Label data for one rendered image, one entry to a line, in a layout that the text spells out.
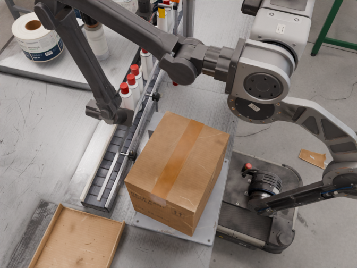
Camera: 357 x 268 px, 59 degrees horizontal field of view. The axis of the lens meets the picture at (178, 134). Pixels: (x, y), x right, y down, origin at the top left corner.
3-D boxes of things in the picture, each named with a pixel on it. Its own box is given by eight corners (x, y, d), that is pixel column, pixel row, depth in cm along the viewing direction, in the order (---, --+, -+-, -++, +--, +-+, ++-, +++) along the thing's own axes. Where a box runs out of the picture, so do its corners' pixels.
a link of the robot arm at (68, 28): (44, 5, 76) (68, -18, 82) (27, 6, 79) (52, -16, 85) (113, 122, 108) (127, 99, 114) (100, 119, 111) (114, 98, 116)
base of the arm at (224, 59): (229, 96, 80) (237, 61, 70) (199, 88, 82) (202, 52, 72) (238, 73, 84) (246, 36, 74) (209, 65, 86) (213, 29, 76)
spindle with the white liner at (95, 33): (96, 47, 164) (81, -6, 138) (112, 50, 162) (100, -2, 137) (89, 59, 159) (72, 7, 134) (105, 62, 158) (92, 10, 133)
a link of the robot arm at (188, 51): (209, 61, 75) (215, 47, 78) (169, 51, 77) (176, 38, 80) (205, 88, 82) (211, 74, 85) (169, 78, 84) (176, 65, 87)
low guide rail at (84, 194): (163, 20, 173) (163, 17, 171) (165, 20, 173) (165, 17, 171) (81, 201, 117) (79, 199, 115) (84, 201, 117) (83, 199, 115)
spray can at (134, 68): (136, 93, 147) (130, 61, 129) (146, 95, 146) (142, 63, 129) (132, 101, 144) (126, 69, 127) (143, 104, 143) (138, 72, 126)
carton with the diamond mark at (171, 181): (168, 148, 134) (166, 109, 112) (221, 169, 129) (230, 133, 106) (134, 210, 120) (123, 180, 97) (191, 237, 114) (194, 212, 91)
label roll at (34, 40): (37, 32, 170) (26, 8, 158) (70, 39, 167) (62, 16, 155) (16, 57, 160) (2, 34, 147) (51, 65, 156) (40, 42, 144)
